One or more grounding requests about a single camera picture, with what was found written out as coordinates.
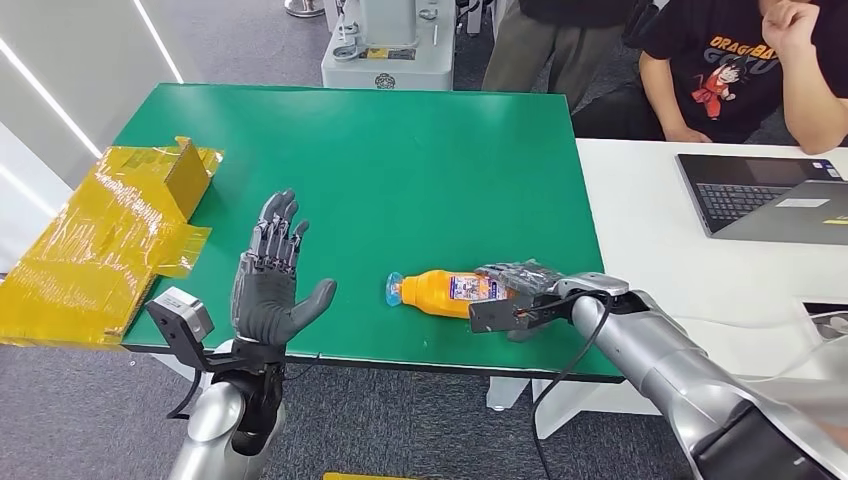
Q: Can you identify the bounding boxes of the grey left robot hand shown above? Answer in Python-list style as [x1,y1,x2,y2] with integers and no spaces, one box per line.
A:
[230,189,338,347]

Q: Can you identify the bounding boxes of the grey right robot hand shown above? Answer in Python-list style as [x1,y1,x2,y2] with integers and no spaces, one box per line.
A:
[473,259,578,344]

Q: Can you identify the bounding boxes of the orange plastic bottle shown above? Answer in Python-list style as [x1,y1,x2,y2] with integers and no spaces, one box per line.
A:
[385,268,515,321]

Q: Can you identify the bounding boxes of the white desk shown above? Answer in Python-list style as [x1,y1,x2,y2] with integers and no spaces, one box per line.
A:
[533,137,848,439]

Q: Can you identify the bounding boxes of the green table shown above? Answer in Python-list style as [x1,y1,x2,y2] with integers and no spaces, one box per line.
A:
[113,82,629,439]

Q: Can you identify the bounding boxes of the yellow taped cardboard box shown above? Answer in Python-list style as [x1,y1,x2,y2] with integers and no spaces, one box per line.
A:
[0,135,225,350]

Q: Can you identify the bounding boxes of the yellow object on floor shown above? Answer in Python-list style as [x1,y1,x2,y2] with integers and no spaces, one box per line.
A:
[323,472,425,480]

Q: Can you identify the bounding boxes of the person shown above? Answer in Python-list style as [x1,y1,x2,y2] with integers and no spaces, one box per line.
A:
[570,0,848,156]
[481,0,657,111]

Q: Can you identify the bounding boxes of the grey laptop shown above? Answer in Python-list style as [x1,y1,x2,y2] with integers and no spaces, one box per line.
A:
[675,153,848,246]

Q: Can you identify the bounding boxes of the white machine base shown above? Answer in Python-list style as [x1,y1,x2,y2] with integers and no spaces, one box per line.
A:
[320,0,458,91]

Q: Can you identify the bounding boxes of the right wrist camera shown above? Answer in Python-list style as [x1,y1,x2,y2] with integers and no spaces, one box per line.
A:
[468,296,556,335]

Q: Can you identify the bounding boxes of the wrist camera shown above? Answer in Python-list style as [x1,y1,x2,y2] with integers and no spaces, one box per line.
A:
[145,286,266,374]
[468,296,556,335]

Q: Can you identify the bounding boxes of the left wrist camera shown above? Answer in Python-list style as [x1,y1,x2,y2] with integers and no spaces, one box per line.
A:
[145,286,266,374]

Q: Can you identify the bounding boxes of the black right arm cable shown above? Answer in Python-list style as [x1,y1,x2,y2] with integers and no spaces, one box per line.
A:
[529,294,615,480]

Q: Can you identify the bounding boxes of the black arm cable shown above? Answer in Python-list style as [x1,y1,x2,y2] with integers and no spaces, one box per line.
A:
[529,294,615,480]
[165,369,204,422]

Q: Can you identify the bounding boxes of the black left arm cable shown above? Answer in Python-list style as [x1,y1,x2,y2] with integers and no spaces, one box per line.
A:
[165,369,204,422]

